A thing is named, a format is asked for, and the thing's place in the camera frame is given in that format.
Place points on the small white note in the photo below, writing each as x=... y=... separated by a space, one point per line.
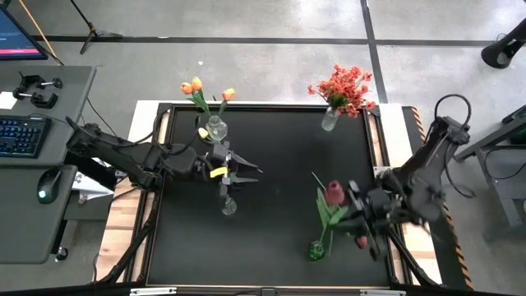
x=6 y=100

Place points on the round cut-crystal vase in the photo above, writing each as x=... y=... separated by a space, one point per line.
x=216 y=129

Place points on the white paper sheet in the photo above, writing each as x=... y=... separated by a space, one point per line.
x=88 y=189

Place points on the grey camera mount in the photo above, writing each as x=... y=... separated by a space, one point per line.
x=268 y=292

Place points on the backlit computer keyboard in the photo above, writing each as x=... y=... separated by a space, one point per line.
x=22 y=135

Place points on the black yellow hazard strip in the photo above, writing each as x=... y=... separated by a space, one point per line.
x=462 y=263

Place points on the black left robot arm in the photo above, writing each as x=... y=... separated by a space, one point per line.
x=135 y=158

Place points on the orange blossom spray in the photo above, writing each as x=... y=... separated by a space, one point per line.
x=324 y=88
x=354 y=110
x=353 y=76

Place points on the black teal-edged device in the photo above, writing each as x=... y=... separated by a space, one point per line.
x=518 y=123

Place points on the black diagonal strut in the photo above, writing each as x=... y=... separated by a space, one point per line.
x=411 y=259
x=135 y=242

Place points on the computer monitor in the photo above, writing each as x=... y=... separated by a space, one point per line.
x=16 y=37

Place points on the black computer mouse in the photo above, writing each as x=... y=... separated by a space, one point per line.
x=48 y=187

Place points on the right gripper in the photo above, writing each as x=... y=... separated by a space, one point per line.
x=376 y=205

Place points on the black tripod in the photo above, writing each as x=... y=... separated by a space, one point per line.
x=94 y=30

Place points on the yellow tape label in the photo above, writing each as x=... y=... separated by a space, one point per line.
x=218 y=172

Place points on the black floor stand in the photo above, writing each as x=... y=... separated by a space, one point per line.
x=499 y=55

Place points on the green glass vase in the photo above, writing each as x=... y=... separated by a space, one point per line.
x=316 y=251

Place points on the orange artificial tulip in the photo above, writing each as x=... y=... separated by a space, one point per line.
x=186 y=88
x=197 y=83
x=228 y=94

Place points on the slim cut-crystal vase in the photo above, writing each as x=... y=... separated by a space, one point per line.
x=329 y=121

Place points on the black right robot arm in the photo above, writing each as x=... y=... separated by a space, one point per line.
x=427 y=164

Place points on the grey desk panel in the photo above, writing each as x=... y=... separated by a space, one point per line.
x=70 y=123
x=24 y=230

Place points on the silver edge bracket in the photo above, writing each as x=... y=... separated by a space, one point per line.
x=382 y=292
x=152 y=292

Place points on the grey metal side table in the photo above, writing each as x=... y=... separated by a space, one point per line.
x=509 y=205

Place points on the smooth clear glass carafe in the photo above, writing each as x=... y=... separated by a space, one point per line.
x=230 y=207

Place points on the small black round knob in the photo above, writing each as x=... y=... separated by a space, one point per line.
x=61 y=254

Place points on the black screw clamp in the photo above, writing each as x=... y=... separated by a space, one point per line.
x=45 y=100
x=28 y=80

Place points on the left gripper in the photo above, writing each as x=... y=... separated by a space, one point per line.
x=218 y=158

